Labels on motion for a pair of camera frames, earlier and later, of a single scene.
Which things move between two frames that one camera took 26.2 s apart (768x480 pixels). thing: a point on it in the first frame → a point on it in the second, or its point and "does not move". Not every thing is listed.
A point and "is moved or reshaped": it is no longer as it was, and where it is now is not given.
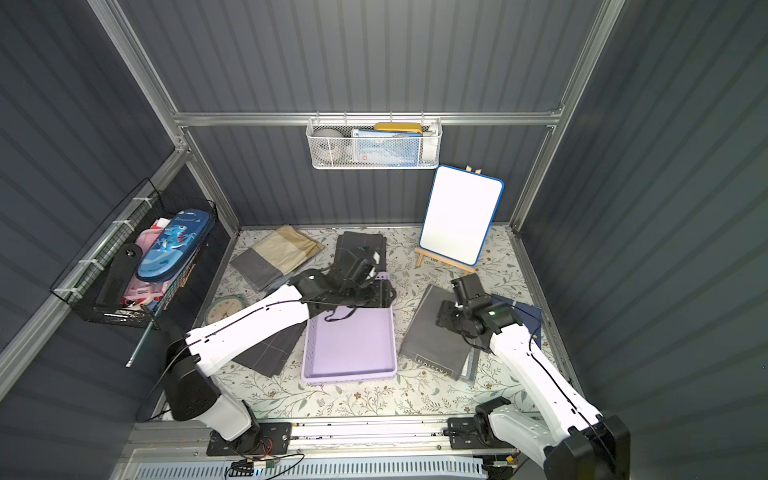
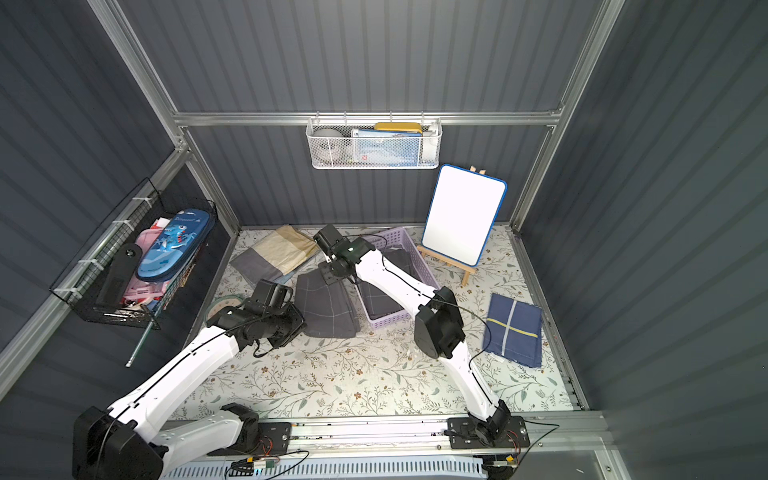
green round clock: [224, 306] does not move
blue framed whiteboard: [460, 215] does not move
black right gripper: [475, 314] → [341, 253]
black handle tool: [120, 276] does not move
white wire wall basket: [374, 143] does not move
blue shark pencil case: [176, 244] does not move
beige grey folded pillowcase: [277, 253] does not move
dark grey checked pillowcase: [269, 355] is moved or reshaped
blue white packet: [387, 148] does not move
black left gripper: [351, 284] → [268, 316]
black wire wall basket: [131, 271] does not move
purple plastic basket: [358, 345] → [380, 310]
